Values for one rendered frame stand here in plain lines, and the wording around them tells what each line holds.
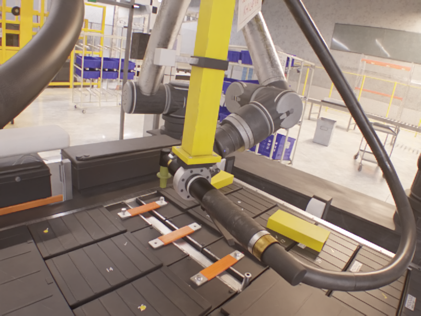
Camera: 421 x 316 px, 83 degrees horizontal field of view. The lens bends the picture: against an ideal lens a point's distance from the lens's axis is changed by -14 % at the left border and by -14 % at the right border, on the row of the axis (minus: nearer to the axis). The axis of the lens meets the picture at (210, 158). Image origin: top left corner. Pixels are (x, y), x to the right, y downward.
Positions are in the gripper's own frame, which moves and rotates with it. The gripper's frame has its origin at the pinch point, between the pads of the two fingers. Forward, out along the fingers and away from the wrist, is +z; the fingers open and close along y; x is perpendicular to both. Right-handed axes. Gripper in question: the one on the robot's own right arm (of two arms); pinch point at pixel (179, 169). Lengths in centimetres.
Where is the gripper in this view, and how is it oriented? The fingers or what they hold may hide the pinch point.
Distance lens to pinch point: 68.2
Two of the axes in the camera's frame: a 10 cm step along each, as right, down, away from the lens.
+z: -8.1, 5.1, -2.9
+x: -5.1, -3.6, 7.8
